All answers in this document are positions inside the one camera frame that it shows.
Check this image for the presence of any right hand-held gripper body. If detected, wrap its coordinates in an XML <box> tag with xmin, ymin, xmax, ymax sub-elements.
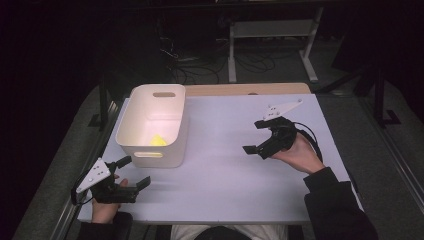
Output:
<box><xmin>258</xmin><ymin>98</ymin><xmax>304</xmax><ymax>160</ymax></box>

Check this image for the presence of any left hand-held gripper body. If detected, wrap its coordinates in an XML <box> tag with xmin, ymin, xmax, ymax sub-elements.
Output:
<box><xmin>75</xmin><ymin>157</ymin><xmax>139</xmax><ymax>204</ymax></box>

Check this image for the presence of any yellow shuttlecock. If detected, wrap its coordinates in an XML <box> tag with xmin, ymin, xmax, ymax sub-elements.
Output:
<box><xmin>148</xmin><ymin>134</ymin><xmax>168</xmax><ymax>147</ymax></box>

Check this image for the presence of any white plastic bin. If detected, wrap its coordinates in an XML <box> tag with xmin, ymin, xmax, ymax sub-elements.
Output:
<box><xmin>115</xmin><ymin>83</ymin><xmax>188</xmax><ymax>169</ymax></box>

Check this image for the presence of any person's left hand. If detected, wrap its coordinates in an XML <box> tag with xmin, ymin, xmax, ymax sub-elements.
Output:
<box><xmin>91</xmin><ymin>175</ymin><xmax>129</xmax><ymax>224</ymax></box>

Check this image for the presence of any person's right hand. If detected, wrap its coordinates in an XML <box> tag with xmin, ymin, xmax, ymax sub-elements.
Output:
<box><xmin>271</xmin><ymin>133</ymin><xmax>326</xmax><ymax>175</ymax></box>

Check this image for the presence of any wooden table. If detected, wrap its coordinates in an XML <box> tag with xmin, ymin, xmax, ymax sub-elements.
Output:
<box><xmin>184</xmin><ymin>82</ymin><xmax>312</xmax><ymax>98</ymax></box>

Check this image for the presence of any black metal stand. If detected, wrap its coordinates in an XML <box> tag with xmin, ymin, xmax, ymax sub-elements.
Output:
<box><xmin>88</xmin><ymin>78</ymin><xmax>118</xmax><ymax>132</ymax></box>
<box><xmin>316</xmin><ymin>63</ymin><xmax>403</xmax><ymax>129</ymax></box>

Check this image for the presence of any person's torso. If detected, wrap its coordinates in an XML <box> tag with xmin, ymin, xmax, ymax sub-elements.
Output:
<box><xmin>169</xmin><ymin>224</ymin><xmax>288</xmax><ymax>240</ymax></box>

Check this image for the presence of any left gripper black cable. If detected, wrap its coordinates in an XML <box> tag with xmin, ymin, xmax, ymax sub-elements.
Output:
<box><xmin>70</xmin><ymin>173</ymin><xmax>98</xmax><ymax>206</ymax></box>

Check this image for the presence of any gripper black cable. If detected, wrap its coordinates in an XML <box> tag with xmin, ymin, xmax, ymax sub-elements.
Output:
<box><xmin>70</xmin><ymin>173</ymin><xmax>98</xmax><ymax>206</ymax></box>
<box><xmin>293</xmin><ymin>121</ymin><xmax>324</xmax><ymax>164</ymax></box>

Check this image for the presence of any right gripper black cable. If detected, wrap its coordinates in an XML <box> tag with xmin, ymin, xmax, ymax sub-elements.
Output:
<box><xmin>293</xmin><ymin>121</ymin><xmax>324</xmax><ymax>164</ymax></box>

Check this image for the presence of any grey metal rail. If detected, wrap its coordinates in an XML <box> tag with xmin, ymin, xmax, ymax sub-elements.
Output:
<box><xmin>49</xmin><ymin>99</ymin><xmax>122</xmax><ymax>240</ymax></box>
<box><xmin>358</xmin><ymin>96</ymin><xmax>424</xmax><ymax>214</ymax></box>

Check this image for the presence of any tangle of floor cables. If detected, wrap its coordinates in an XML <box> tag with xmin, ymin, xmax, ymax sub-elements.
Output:
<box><xmin>156</xmin><ymin>19</ymin><xmax>278</xmax><ymax>85</ymax></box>

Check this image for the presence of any white metal table frame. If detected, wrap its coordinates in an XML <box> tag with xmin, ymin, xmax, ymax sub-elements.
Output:
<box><xmin>227</xmin><ymin>6</ymin><xmax>325</xmax><ymax>84</ymax></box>

